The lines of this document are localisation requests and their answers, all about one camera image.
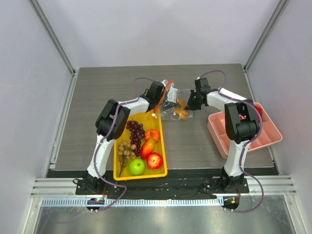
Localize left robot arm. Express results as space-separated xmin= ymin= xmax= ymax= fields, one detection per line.
xmin=79 ymin=80 xmax=165 ymax=195

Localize tan fake longan bunch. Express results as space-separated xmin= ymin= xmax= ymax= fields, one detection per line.
xmin=117 ymin=140 xmax=137 ymax=176

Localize red fake chili pepper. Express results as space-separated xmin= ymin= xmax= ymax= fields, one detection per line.
xmin=140 ymin=138 xmax=155 ymax=159

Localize green fake apple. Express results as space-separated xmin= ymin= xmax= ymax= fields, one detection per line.
xmin=129 ymin=158 xmax=145 ymax=176

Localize purple cable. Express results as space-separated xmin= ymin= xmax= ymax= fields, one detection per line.
xmin=198 ymin=70 xmax=265 ymax=214
xmin=93 ymin=77 xmax=127 ymax=225

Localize white slotted cable duct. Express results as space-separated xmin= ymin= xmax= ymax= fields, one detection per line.
xmin=41 ymin=196 xmax=224 ymax=207

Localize clear zip top bag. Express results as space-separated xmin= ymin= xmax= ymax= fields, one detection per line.
xmin=151 ymin=79 xmax=194 ymax=121

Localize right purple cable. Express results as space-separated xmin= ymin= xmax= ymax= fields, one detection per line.
xmin=198 ymin=70 xmax=265 ymax=214

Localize pink divided organizer box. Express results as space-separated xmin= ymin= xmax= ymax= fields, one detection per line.
xmin=207 ymin=102 xmax=283 ymax=159

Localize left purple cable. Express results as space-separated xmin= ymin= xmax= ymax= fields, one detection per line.
xmin=93 ymin=77 xmax=127 ymax=225

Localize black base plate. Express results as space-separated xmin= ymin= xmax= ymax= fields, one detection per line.
xmin=73 ymin=169 xmax=250 ymax=200

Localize red fake fruit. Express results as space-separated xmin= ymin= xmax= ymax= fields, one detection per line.
xmin=146 ymin=152 xmax=163 ymax=170

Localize orange fake pumpkin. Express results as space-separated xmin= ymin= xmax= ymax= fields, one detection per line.
xmin=145 ymin=129 xmax=160 ymax=143

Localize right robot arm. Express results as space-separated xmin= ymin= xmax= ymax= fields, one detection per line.
xmin=185 ymin=78 xmax=261 ymax=193

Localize red object in organizer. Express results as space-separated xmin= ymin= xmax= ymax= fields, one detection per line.
xmin=239 ymin=106 xmax=262 ymax=120

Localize purple fake grapes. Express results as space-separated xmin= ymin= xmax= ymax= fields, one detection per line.
xmin=126 ymin=119 xmax=145 ymax=157

